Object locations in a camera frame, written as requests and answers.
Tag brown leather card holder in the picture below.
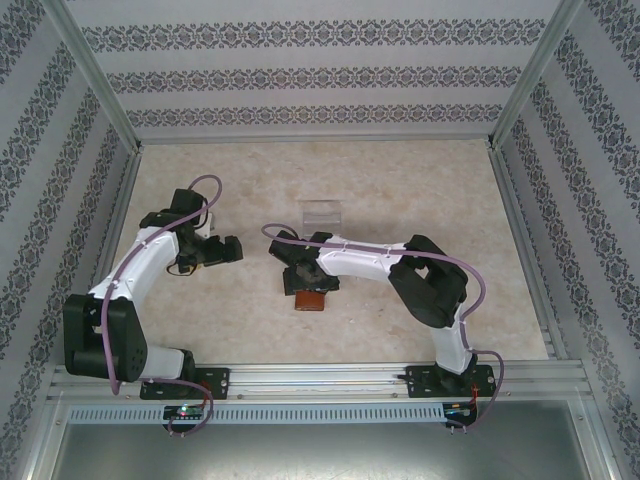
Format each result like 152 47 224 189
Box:
293 290 330 313

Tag clear plastic card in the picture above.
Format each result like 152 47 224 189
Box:
301 199 346 236

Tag grey metal sheet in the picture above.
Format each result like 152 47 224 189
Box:
29 397 616 480

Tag thin black left gripper cable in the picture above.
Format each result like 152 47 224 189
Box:
167 252 196 277

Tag aluminium side rail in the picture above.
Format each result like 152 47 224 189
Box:
487 147 569 364
67 147 146 366

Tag aluminium mounting rail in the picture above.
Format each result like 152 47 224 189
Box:
47 362 594 401

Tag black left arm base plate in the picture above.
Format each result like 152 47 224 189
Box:
139 367 232 401

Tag slotted grey cable duct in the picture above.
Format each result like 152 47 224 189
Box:
67 403 446 424

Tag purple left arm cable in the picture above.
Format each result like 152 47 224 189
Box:
102 174 224 439

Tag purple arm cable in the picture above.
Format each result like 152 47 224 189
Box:
102 174 224 439
260 223 506 436

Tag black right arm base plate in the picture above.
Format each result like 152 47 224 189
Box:
405 364 497 400

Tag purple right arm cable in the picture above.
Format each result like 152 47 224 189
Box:
260 223 506 436

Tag aluminium frame post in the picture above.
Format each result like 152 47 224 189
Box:
42 0 146 154
487 0 586 151

